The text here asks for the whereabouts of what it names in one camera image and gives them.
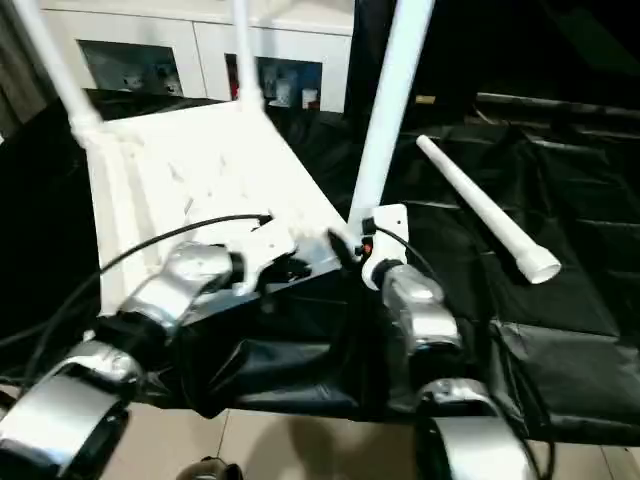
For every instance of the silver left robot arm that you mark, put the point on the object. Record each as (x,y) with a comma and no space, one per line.
(165,290)

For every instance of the grey-brown curtain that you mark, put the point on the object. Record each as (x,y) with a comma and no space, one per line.
(20,60)

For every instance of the white plastic table leg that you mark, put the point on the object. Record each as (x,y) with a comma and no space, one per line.
(60,65)
(390,100)
(247,55)
(480,200)

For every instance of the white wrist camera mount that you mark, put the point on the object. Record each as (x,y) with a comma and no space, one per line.
(392,220)
(270,245)

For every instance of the black mat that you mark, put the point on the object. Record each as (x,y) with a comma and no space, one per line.
(550,325)

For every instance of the white glass-door cabinet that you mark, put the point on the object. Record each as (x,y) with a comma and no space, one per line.
(200,30)

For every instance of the white plastic table top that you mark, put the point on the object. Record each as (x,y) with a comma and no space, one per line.
(200,165)

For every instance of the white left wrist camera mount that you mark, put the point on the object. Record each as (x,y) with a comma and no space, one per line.
(270,245)

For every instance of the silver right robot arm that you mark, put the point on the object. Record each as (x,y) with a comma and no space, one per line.
(425,310)

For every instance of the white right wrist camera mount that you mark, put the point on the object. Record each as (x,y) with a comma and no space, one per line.
(392,220)

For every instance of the dark low bench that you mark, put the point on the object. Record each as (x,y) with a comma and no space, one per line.
(550,107)

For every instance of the black speaker with gold label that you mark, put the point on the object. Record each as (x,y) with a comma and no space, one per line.
(500,45)

